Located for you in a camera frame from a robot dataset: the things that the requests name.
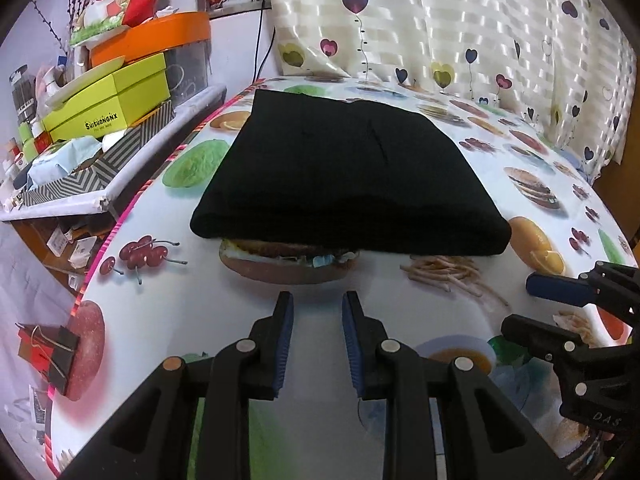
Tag grey striped box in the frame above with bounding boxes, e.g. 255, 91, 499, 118
20, 100, 176, 207

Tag yellow-green cardboard box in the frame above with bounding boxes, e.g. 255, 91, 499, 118
42, 52, 171, 142

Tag black cable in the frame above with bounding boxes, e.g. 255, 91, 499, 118
255, 0, 271, 83

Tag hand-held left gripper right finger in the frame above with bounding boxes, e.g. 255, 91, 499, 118
341, 291, 571, 480

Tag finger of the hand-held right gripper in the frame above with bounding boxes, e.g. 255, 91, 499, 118
526, 260, 640, 321
501, 314, 640, 431

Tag light blue packet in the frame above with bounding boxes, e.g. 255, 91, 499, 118
27, 137, 103, 188

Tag black pants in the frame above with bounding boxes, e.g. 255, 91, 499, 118
189, 89, 512, 257

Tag black binder clip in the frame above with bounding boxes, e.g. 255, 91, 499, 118
15, 324, 81, 396

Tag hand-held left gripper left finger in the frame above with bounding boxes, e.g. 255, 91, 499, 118
60, 291, 294, 480

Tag dark jar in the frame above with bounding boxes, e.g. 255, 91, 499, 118
10, 65, 38, 123

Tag heart print curtain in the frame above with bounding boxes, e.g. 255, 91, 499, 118
265, 0, 636, 181

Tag wooden furniture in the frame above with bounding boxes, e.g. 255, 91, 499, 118
592, 160, 640, 241

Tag fruit print tablecloth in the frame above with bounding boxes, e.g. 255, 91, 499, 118
42, 76, 640, 480

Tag orange round container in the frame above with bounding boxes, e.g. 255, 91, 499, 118
90, 11, 211, 66

